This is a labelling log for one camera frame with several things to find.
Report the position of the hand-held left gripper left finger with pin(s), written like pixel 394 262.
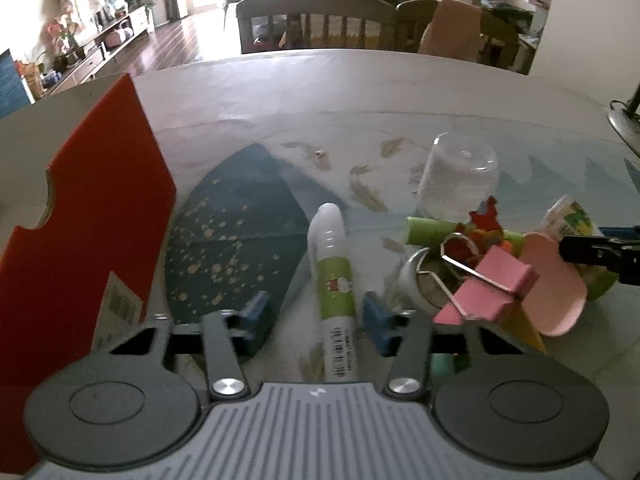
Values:
pixel 257 315

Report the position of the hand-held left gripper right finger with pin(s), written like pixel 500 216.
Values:
pixel 377 320

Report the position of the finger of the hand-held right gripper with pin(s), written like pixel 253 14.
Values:
pixel 590 252

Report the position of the yellow green printed cup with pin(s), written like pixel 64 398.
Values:
pixel 575 217

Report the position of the pink round plastic scoop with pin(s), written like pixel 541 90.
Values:
pixel 555 300

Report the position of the white green glue bottle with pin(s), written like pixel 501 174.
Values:
pixel 332 280

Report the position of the pink binder clip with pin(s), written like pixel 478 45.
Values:
pixel 500 270

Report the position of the red cardboard box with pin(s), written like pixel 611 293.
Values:
pixel 75 210

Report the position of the white small jar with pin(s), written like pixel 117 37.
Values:
pixel 410 280

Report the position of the mint green eraser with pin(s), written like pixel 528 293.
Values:
pixel 442 364

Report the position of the green tube with red dinosaur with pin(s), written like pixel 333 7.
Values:
pixel 425 230

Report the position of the yellow block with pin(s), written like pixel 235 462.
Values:
pixel 525 332

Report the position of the blue printed table mat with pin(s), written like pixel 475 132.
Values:
pixel 240 200

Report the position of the grey desk lamp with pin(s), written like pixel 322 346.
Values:
pixel 627 127

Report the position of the clear plastic cup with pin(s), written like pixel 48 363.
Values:
pixel 455 180

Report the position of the brown wooden chair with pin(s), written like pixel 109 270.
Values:
pixel 500 30

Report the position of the pink cloth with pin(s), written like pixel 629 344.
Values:
pixel 450 30

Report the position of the white TV cabinet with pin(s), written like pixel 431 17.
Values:
pixel 100 47

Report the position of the grey wooden slatted chair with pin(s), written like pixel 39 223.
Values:
pixel 320 2

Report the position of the blue crate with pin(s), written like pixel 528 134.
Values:
pixel 12 85

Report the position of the pink flower bouquet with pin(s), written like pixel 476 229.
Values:
pixel 60 32

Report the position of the white wall shelf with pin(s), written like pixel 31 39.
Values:
pixel 540 5

